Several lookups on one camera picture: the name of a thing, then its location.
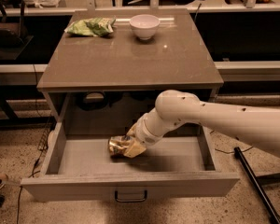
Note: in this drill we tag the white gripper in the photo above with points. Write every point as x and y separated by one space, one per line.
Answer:
145 133

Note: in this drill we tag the crushed orange can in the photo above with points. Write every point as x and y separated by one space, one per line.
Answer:
120 146

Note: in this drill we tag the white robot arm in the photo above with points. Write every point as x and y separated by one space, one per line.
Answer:
257 126

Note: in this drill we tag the open grey top drawer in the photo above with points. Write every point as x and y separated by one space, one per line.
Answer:
78 165

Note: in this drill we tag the grey drawer cabinet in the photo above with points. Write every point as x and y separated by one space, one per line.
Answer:
102 85

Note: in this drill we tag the white bowl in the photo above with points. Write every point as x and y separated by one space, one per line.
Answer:
144 26

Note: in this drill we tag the green chip bag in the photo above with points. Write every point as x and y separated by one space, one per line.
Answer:
97 26

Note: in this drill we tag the black metal bar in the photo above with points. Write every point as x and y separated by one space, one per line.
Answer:
273 215

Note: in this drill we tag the dark chair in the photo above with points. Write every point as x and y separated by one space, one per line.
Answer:
13 35

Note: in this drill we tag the black drawer handle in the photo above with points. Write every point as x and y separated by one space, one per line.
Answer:
130 197

